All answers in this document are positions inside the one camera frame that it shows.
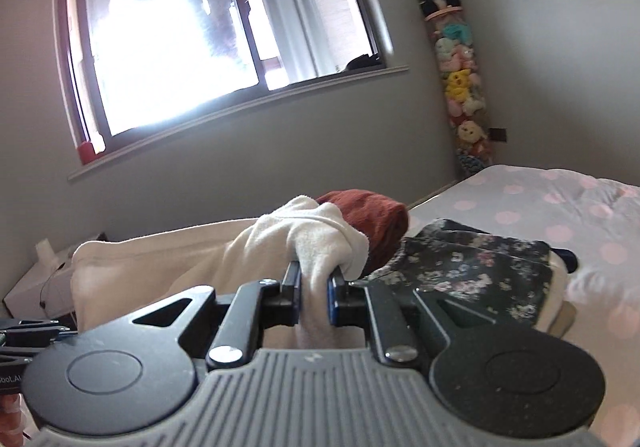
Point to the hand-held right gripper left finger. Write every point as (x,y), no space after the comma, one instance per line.
(292,297)

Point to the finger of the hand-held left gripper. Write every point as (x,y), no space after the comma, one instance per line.
(30,325)
(35,341)

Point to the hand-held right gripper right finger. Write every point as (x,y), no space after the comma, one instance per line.
(334,299)

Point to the person's left hand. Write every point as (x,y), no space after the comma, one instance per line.
(10,419)

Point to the white bedside cabinet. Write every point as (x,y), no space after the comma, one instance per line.
(30,292)

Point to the small white box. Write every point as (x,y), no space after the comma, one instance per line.
(45,249)

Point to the red-brown cloth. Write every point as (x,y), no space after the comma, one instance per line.
(370,217)

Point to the dark floral garment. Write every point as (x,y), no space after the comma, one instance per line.
(475,267)

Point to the red cup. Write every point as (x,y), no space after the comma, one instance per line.
(85,153)

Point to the cream folded garment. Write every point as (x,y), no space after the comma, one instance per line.
(555,287)

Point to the bed with polka dot sheet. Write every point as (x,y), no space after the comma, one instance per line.
(550,207)

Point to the navy garment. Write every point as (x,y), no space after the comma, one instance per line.
(567,261)

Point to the column of plush toys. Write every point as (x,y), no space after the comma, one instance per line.
(462,92)

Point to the dark framed window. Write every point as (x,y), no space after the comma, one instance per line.
(150,52)

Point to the dark wall socket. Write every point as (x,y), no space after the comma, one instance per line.
(498,135)

